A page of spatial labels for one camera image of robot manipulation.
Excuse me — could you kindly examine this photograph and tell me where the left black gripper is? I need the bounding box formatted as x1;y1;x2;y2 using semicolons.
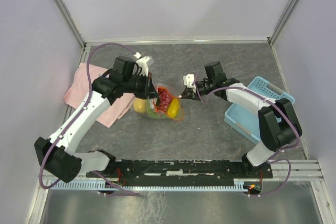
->
123;71;159;100

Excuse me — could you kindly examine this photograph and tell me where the yellow pear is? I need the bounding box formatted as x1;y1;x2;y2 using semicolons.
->
133;98;148;114

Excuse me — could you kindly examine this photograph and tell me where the yellow starfruit slice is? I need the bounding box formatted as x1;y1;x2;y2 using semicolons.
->
166;98;181;119

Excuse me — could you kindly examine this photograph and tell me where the red grape bunch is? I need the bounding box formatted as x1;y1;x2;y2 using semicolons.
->
156;88;173;112

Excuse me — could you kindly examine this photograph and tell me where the clear orange zip top bag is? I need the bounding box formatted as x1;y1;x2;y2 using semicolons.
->
131;83;184;121

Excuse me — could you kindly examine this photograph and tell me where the green grape bunch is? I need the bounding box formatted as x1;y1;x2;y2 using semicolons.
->
146;106;165;119

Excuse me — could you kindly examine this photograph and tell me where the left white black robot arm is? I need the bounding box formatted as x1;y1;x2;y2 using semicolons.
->
34;56;158;183

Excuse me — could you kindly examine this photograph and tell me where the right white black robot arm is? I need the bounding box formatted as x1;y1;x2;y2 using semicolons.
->
180;61;302;177

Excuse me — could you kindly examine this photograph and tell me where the light blue plastic basket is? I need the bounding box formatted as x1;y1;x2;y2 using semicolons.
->
224;76;295;145

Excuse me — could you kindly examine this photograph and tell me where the pink folded cloth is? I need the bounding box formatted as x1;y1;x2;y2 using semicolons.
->
63;63;135;128

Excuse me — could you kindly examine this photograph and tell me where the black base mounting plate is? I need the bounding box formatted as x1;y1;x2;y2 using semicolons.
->
101;159;273;186

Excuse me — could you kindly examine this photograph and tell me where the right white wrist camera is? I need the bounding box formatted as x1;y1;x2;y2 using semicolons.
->
183;74;196;91

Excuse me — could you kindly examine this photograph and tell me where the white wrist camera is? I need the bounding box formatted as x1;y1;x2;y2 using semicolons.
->
133;52;154;76
183;74;196;91

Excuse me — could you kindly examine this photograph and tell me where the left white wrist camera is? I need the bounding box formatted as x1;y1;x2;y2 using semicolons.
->
133;52;154;76

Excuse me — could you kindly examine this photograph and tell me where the light blue cable duct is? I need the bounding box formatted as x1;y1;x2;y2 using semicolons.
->
52;179;253;193

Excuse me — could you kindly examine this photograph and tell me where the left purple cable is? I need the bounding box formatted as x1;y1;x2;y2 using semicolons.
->
38;42;137;190

